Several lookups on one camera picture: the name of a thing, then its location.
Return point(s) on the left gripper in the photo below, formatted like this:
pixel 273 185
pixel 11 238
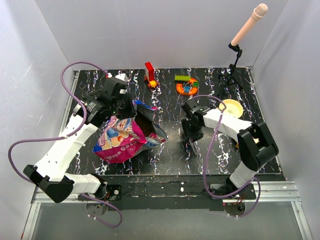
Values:
pixel 131 112

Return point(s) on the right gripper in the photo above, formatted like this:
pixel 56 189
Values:
pixel 187 133

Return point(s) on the pink blue pet food bag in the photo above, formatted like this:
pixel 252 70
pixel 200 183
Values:
pixel 122 139

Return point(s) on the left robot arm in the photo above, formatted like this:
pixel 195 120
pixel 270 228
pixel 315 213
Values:
pixel 49 174

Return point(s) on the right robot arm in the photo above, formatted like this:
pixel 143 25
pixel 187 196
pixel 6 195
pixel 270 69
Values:
pixel 253 156

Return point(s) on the red toy block figure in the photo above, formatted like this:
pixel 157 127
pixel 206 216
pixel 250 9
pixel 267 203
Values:
pixel 149 76

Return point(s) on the cream bowl far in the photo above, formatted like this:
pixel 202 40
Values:
pixel 233 108

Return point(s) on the cream bowl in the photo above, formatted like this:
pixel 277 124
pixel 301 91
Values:
pixel 233 108
pixel 254 140

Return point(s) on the green toy brick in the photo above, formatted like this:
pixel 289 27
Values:
pixel 182 78

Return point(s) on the cream bowl near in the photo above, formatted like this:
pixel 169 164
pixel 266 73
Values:
pixel 254 140

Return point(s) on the black microphone tripod stand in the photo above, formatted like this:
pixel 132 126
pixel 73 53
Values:
pixel 229 75

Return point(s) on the pink microphone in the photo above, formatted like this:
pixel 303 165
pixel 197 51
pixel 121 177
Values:
pixel 258 13

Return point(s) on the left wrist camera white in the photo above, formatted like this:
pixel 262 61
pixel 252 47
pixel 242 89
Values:
pixel 122 76

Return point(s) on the orange ring toy blocks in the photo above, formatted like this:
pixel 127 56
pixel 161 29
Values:
pixel 187 88

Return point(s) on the aluminium rail frame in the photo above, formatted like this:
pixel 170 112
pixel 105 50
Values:
pixel 172 210

